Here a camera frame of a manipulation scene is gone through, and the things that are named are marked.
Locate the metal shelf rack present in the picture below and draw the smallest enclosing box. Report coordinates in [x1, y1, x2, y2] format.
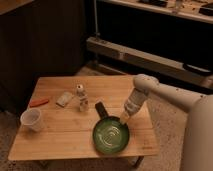
[87, 0, 213, 90]

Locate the orange carrot toy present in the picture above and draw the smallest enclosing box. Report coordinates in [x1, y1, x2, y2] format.
[29, 98, 49, 107]

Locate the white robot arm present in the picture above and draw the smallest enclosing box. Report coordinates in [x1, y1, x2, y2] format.
[120, 74, 213, 171]

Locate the green ceramic bowl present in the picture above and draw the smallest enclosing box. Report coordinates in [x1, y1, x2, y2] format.
[92, 115, 131, 155]

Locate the clear plastic cup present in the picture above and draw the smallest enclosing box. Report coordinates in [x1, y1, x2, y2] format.
[20, 108, 44, 132]

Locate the wooden low table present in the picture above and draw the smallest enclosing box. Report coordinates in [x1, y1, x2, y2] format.
[7, 74, 160, 169]

